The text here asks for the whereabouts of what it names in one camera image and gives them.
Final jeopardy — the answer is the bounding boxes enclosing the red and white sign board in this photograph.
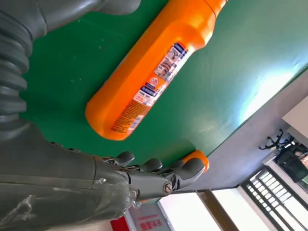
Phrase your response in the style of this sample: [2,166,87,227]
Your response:
[110,204,172,231]

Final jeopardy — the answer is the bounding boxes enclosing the green table mat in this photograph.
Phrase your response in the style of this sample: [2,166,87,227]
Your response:
[19,0,308,167]

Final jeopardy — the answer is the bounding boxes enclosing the black window grille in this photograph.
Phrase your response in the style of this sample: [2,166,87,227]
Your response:
[241,166,308,231]

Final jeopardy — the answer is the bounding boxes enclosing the black office chair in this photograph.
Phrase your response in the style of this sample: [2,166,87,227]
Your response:
[259,128,308,192]

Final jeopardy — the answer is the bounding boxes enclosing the brown window post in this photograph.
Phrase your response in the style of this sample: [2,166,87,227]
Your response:
[196,190,233,231]

